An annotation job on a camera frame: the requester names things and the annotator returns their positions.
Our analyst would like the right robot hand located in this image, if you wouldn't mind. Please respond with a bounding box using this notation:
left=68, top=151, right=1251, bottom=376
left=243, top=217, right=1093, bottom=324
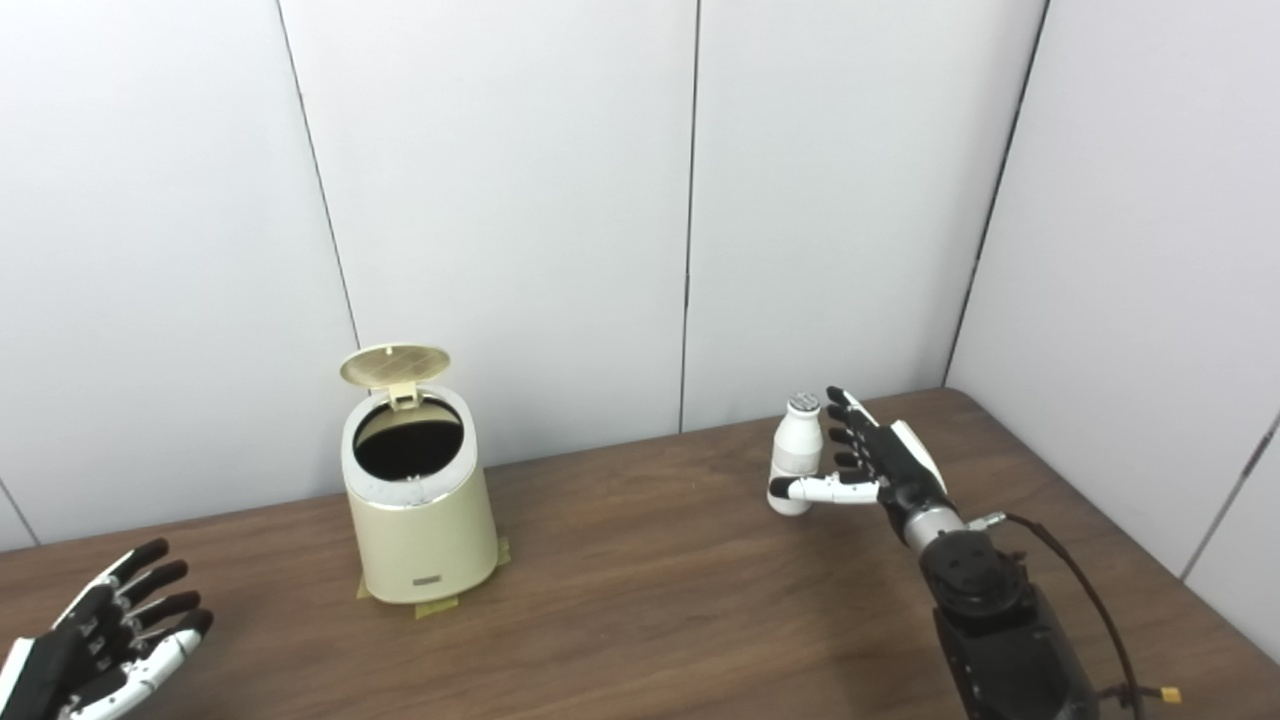
left=768, top=386, right=966, bottom=546

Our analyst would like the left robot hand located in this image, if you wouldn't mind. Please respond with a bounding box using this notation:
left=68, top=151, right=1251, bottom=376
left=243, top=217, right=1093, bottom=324
left=0, top=538, right=215, bottom=720

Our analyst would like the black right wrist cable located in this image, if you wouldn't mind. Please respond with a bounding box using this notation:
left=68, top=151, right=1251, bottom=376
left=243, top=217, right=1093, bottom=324
left=968, top=512, right=1146, bottom=720

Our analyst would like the small white plastic bottle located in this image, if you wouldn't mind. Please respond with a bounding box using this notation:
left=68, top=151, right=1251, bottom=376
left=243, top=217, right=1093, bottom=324
left=768, top=392, right=825, bottom=517

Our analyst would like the cream-colored bin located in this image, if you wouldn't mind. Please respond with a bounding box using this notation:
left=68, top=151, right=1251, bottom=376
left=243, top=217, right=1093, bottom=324
left=340, top=385, right=499, bottom=604

